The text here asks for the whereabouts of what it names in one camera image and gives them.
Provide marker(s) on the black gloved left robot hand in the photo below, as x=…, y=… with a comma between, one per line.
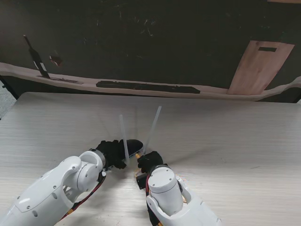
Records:
x=113, y=153

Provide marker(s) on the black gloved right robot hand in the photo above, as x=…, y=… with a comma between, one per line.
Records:
x=150, y=161

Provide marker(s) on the black router with white antennas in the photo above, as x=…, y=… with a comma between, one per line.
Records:
x=134, y=144

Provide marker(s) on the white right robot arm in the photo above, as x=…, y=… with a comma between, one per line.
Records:
x=164, y=188

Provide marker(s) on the long black floor strip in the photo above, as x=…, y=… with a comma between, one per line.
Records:
x=145, y=86

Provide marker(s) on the long beige floor band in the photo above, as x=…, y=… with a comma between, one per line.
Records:
x=211, y=90

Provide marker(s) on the small red and black object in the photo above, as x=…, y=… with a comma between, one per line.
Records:
x=56, y=60

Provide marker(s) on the black bottle-shaped stand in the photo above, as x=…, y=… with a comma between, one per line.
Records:
x=35, y=56

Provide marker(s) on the light wooden board with slot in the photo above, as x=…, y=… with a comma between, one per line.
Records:
x=256, y=70

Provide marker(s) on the light wooden furniture top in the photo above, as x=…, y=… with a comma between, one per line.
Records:
x=284, y=1

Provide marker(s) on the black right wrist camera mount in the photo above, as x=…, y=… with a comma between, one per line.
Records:
x=142, y=181

